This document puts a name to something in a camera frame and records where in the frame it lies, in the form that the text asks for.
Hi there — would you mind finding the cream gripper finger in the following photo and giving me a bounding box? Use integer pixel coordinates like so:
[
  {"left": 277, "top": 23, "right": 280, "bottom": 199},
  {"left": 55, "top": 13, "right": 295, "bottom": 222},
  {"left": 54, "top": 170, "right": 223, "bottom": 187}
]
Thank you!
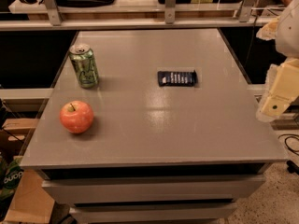
[
  {"left": 256, "top": 58, "right": 299, "bottom": 122},
  {"left": 256, "top": 17, "right": 279, "bottom": 41}
]

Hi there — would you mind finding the dark blue rxbar wrapper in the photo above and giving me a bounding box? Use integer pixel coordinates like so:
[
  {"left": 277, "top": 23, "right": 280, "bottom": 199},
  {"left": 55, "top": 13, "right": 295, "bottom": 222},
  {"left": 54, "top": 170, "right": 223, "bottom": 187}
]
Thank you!
[{"left": 157, "top": 71, "right": 197, "bottom": 87}]

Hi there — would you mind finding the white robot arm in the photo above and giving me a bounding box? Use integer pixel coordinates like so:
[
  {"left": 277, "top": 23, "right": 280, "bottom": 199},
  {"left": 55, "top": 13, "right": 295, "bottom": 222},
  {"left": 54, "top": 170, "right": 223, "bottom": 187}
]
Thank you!
[{"left": 256, "top": 0, "right": 299, "bottom": 122}]

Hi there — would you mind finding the red apple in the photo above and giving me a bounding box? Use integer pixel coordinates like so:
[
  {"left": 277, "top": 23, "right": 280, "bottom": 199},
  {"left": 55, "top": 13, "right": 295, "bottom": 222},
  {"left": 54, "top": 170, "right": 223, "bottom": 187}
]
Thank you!
[{"left": 60, "top": 101, "right": 94, "bottom": 134}]

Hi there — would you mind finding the grey lower drawer front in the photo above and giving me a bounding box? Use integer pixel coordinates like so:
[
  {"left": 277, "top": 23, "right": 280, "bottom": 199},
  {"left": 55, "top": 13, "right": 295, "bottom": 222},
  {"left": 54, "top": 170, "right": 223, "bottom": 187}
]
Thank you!
[{"left": 70, "top": 203, "right": 236, "bottom": 224}]

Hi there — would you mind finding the grey drawer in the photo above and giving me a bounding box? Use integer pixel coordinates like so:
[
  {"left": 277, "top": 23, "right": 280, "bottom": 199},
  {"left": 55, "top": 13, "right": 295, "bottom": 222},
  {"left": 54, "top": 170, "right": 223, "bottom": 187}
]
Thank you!
[
  {"left": 42, "top": 175, "right": 265, "bottom": 205},
  {"left": 70, "top": 203, "right": 236, "bottom": 224}
]

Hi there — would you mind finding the grey upper drawer front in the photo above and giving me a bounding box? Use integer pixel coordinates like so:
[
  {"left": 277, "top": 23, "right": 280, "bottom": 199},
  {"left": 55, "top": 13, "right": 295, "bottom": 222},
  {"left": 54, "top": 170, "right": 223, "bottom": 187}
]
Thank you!
[{"left": 42, "top": 175, "right": 265, "bottom": 205}]

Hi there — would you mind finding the green soda can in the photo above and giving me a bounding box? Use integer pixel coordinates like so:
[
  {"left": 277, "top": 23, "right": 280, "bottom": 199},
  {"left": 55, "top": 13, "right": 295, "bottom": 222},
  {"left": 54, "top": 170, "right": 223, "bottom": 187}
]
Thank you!
[{"left": 69, "top": 43, "right": 99, "bottom": 89}]

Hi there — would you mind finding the brown cardboard box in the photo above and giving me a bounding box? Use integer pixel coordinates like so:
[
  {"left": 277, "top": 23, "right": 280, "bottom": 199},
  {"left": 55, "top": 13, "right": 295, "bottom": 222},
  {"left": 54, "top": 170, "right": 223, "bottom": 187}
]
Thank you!
[{"left": 1, "top": 118, "right": 54, "bottom": 224}]

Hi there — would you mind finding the green snack bag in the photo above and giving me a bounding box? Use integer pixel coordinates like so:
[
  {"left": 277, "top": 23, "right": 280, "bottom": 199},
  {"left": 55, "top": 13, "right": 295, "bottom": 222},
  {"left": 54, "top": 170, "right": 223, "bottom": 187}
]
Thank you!
[{"left": 0, "top": 156, "right": 23, "bottom": 201}]

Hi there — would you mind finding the grey metal shelf frame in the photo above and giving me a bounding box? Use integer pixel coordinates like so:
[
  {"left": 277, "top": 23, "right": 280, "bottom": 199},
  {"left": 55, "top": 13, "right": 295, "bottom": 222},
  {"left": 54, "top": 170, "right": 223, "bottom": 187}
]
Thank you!
[{"left": 0, "top": 0, "right": 272, "bottom": 31}]

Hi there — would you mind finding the black floor cable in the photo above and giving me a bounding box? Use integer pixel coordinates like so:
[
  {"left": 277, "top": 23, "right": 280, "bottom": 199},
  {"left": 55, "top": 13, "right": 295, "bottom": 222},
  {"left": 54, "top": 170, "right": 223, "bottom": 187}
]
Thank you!
[{"left": 278, "top": 133, "right": 299, "bottom": 156}]

